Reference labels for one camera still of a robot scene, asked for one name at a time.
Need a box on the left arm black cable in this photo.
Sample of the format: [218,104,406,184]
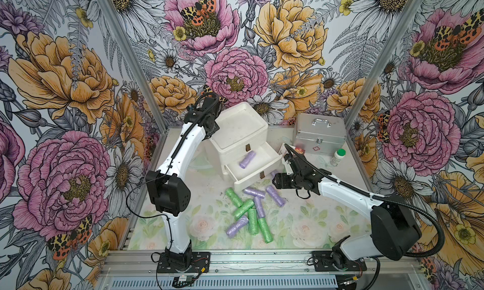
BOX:
[125,92,221,253]

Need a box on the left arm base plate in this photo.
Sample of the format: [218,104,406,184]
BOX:
[156,251,211,274]

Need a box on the red white carton box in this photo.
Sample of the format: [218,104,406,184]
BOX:
[279,143,305,156]

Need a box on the aluminium front rail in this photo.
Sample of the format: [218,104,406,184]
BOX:
[96,249,431,289]

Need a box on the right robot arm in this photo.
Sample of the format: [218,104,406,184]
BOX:
[272,153,422,270]

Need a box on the green roll diagonal left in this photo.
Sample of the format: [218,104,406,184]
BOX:
[233,199,255,220]

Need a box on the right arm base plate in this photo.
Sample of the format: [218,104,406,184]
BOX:
[309,236,367,272]

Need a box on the green roll bottom right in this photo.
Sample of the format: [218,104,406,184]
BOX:
[258,218,274,243]

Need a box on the purple roll horizontal middle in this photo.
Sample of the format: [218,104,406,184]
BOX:
[243,187,265,199]

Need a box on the white bottle green cap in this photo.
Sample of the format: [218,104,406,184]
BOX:
[330,148,346,166]

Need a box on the white plastic drawer unit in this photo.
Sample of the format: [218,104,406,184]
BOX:
[203,102,282,190]

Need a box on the purple roll vertical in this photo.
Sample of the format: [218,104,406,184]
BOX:
[253,196,265,218]

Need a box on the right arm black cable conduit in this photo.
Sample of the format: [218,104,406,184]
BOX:
[284,143,446,290]

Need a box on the green roll upper left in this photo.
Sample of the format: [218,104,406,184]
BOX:
[225,187,243,208]

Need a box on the green roll bottom left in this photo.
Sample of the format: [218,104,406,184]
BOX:
[248,208,258,235]

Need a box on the purple roll diagonal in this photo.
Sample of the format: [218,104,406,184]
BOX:
[266,185,286,208]

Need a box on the silver aluminium case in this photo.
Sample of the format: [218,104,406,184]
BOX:
[292,113,347,155]

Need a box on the green roll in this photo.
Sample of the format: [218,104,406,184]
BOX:
[258,218,274,243]
[225,187,243,208]
[248,208,258,235]

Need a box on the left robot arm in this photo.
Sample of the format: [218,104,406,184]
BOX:
[146,92,221,272]

